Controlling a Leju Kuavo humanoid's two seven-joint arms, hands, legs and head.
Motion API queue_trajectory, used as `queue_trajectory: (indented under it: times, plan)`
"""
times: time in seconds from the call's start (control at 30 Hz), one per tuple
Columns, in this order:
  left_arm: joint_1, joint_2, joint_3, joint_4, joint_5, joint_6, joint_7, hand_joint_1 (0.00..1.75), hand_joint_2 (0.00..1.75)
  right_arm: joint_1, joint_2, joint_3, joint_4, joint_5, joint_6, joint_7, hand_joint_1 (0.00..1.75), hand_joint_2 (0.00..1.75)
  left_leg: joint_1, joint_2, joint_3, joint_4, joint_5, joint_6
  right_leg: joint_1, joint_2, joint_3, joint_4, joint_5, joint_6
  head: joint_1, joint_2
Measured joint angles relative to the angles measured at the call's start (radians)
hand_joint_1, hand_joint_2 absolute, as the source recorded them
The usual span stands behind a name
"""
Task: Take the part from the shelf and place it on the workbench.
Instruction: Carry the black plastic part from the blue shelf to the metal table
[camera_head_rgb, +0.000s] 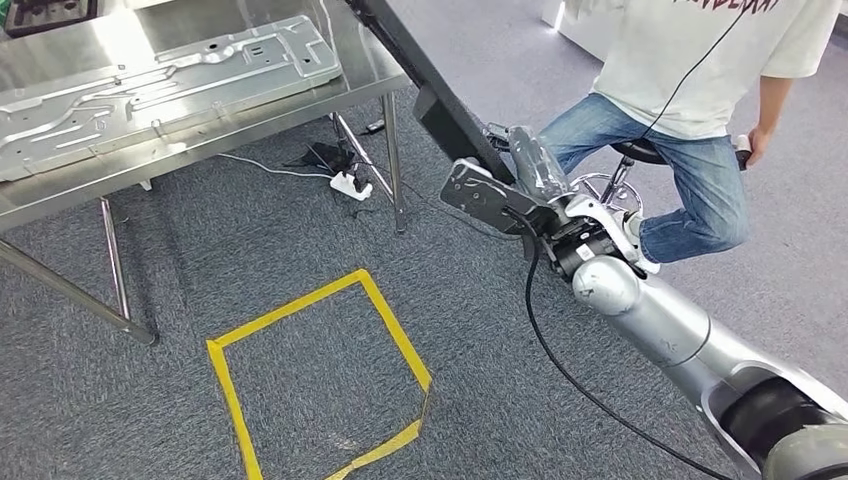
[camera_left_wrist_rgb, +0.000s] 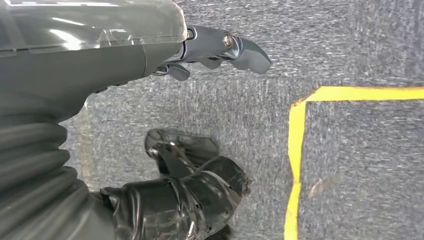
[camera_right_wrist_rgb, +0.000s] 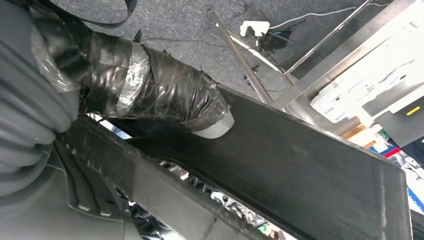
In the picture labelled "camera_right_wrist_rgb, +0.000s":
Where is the stainless steel workbench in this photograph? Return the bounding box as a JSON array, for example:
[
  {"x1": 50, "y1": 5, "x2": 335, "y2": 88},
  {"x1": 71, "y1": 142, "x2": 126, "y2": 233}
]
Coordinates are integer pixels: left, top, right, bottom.
[{"x1": 206, "y1": 0, "x2": 424, "y2": 138}]

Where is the black power adapter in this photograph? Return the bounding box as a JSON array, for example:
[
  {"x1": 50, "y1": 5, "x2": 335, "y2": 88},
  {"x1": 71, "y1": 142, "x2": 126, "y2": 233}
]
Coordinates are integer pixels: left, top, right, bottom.
[{"x1": 258, "y1": 29, "x2": 293, "y2": 53}]

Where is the white power strip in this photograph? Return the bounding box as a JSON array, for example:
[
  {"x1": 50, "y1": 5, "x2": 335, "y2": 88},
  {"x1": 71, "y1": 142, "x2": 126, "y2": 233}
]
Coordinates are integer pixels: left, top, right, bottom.
[{"x1": 239, "y1": 20, "x2": 271, "y2": 37}]

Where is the brown cardboard box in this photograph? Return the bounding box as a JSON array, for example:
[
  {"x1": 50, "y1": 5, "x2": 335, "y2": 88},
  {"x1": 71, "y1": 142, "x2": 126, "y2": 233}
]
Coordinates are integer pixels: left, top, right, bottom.
[{"x1": 342, "y1": 124, "x2": 379, "y2": 150}]

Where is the stamped sheet metal panel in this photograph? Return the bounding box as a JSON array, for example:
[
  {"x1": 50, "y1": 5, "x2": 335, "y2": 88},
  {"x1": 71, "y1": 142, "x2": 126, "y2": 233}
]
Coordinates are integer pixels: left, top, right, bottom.
[{"x1": 309, "y1": 1, "x2": 424, "y2": 124}]

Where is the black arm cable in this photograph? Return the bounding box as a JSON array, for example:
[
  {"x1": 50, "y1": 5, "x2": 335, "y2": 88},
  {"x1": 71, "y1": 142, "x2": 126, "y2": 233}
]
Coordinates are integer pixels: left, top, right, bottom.
[{"x1": 43, "y1": 0, "x2": 139, "y2": 30}]

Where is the white power cable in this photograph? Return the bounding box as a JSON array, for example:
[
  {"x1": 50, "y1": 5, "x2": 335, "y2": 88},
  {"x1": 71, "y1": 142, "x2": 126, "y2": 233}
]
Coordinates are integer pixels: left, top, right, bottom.
[{"x1": 268, "y1": 2, "x2": 392, "y2": 31}]

